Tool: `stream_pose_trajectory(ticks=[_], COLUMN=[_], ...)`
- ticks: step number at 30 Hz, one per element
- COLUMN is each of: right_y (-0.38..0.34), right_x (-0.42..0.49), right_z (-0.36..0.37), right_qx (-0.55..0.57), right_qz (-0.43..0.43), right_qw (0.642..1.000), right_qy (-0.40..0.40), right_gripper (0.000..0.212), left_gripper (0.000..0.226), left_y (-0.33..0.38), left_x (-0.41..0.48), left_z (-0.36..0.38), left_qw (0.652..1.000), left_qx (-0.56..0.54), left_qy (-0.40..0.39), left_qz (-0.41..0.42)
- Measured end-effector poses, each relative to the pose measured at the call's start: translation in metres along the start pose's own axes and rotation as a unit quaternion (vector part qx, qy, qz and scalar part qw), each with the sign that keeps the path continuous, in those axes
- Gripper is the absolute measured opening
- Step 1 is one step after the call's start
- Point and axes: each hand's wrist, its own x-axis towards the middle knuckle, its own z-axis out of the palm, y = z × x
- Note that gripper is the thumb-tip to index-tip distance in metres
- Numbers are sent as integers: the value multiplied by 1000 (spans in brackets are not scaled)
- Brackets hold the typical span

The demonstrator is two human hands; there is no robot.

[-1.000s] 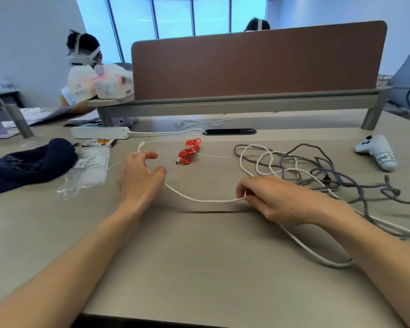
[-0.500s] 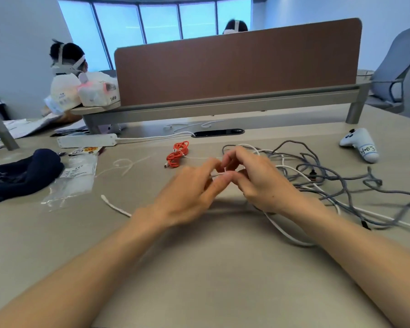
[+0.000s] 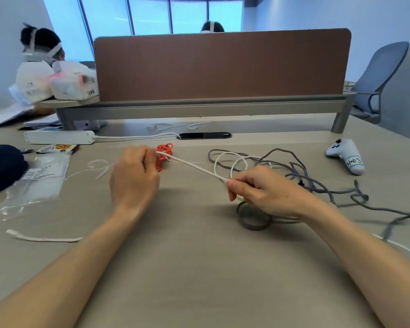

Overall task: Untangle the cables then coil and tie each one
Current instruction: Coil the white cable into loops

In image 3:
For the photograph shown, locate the person's right hand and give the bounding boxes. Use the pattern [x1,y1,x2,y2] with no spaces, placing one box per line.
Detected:
[225,165,328,221]

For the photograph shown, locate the person's left hand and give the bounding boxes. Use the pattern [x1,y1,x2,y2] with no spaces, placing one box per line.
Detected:
[108,145,162,219]

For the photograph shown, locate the grey braided cable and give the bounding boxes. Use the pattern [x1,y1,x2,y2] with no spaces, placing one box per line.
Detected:
[208,148,410,241]

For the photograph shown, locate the red cable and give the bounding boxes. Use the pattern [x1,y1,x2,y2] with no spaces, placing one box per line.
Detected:
[155,143,174,173]

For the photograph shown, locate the white zip ties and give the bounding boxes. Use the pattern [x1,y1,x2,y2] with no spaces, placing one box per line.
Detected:
[65,163,115,180]

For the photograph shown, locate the white cable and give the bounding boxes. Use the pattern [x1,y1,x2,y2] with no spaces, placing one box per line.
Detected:
[5,150,410,267]

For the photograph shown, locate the clear bag of zip ties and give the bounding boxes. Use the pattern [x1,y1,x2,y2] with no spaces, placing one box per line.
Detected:
[0,153,71,221]

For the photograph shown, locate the person's right forearm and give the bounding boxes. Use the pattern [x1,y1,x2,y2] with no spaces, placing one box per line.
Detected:
[304,201,410,328]

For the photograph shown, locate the person's left forearm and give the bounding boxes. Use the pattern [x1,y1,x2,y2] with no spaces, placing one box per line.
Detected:
[0,208,148,328]

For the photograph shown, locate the white labelled hand controller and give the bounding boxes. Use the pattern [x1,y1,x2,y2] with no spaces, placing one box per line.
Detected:
[325,138,366,176]

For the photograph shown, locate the white printed snack packet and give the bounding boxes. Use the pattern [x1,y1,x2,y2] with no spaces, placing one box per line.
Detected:
[36,144,80,155]

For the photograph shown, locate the white power strip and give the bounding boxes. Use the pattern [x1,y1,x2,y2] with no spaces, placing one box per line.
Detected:
[24,130,96,145]

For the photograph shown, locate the grey metal desk shelf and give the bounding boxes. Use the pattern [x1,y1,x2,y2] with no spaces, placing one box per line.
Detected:
[56,91,358,134]

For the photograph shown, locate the round beige shelf board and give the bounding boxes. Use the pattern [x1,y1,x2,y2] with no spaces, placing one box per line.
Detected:
[39,95,100,109]

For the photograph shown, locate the black flat tablet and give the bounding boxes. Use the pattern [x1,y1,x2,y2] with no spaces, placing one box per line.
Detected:
[17,125,64,131]

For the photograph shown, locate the white tissue pack pink label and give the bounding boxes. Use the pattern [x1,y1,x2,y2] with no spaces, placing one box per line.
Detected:
[49,60,100,101]

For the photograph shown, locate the navy baseball cap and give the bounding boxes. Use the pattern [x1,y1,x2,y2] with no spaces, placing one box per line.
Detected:
[0,144,30,198]

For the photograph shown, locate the brown desk divider panel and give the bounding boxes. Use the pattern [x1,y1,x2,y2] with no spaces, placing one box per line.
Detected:
[93,28,352,102]

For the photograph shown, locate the white paper sheets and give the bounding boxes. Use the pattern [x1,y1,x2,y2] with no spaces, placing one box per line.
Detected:
[0,104,61,129]

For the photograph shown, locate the large glass window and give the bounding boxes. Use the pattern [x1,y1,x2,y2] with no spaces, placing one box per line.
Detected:
[42,0,244,62]

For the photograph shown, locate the white power strip cord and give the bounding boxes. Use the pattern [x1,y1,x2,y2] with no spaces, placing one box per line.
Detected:
[93,132,182,140]

